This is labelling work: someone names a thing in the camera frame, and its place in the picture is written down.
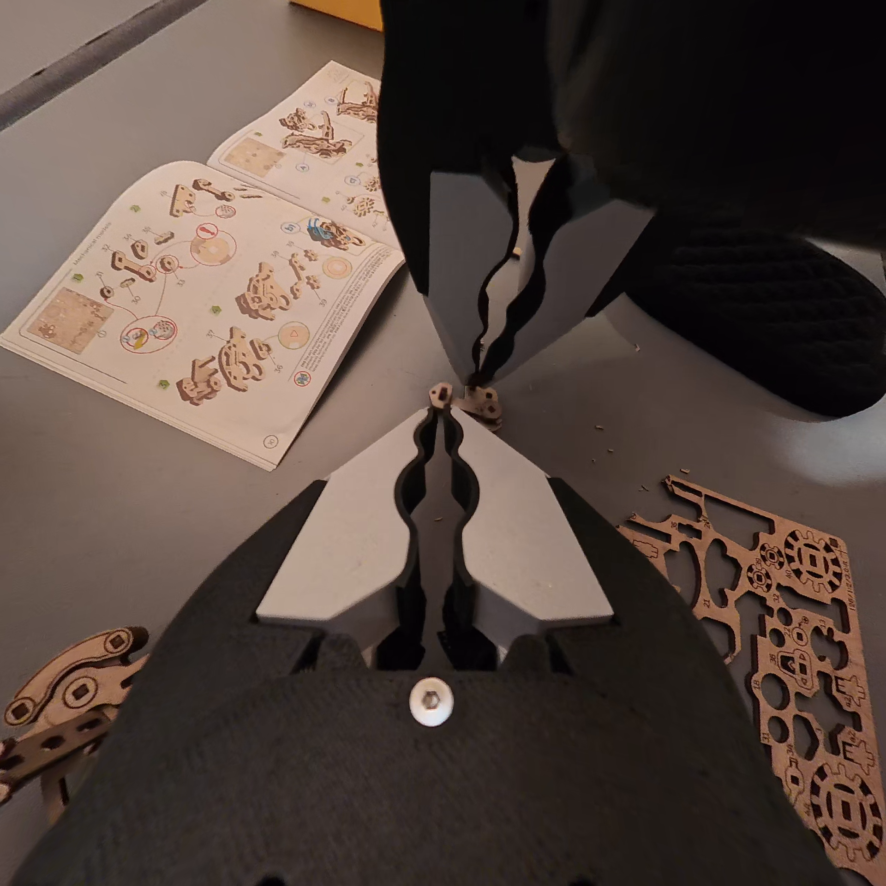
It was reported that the open instruction booklet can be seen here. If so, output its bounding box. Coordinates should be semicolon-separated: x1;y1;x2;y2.
0;61;406;473

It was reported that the wooden laser-cut parts sheet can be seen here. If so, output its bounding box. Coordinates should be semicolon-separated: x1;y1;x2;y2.
615;474;886;886

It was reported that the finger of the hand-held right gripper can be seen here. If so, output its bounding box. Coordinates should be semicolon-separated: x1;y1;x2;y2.
476;156;657;387
428;156;518;383

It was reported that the large partly assembled wooden model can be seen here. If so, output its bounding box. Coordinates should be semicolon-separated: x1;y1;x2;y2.
0;626;150;807

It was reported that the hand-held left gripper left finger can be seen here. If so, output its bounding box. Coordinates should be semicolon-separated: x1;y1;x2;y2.
256;407;444;671

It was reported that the yellow plastic bin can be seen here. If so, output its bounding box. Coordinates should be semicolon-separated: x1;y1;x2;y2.
289;0;385;33

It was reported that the small wooden model assembly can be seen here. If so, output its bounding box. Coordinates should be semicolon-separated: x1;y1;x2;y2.
429;383;503;434

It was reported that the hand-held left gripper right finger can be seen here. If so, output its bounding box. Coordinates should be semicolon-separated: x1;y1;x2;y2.
442;405;616;671

